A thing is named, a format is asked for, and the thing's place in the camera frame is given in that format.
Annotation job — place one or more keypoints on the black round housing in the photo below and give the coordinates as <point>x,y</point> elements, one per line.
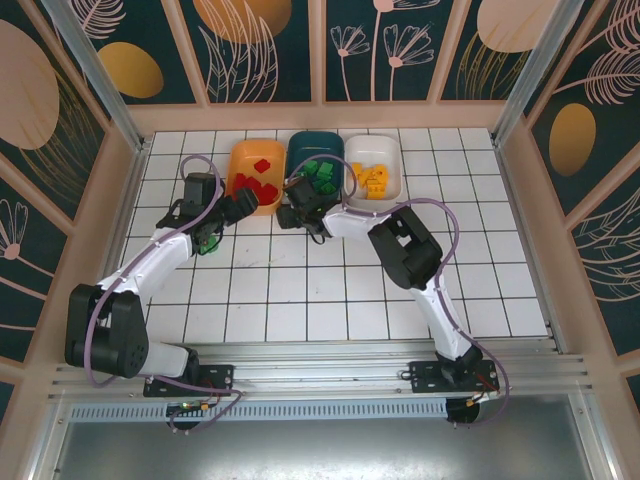
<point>180,420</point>
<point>462,415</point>

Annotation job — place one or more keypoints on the wall panel with beige oval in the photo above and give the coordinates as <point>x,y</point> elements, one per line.
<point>480,75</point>

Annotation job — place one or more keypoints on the yellow tall lego brick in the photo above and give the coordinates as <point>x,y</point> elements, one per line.
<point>361,182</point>

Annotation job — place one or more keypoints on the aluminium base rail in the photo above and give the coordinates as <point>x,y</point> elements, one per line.
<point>325,370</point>

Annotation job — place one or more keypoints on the wall panel with orange oval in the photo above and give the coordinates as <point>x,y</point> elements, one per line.
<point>150,50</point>
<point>590,125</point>

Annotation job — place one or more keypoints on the teal plastic container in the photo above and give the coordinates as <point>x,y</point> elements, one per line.
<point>320,145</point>

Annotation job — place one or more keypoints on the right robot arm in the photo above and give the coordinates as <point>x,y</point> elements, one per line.
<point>350,225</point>

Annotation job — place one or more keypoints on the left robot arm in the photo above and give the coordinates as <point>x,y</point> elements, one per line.
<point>145,265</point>

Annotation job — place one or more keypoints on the wall panel with feather leaves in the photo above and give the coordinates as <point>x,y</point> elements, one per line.
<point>610,260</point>

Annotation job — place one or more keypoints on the aluminium frame post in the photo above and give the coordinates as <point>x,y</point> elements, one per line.
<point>100,75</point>
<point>534,70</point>

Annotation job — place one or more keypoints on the wall panel with white flower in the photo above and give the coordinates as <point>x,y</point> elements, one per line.
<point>25,260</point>

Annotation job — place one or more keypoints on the white plastic container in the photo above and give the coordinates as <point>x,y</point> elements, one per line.
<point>385,150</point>

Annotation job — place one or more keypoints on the wall panel with large leaf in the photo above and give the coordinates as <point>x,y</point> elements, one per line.
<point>250,50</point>

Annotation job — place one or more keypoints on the wall panel with two flowers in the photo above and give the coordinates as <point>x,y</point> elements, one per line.
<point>380,75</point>

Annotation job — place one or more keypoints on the orange plastic container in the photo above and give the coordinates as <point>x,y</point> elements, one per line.
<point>250,155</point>

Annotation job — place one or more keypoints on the wall panel with beige circle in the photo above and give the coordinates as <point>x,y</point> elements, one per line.
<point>30,125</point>

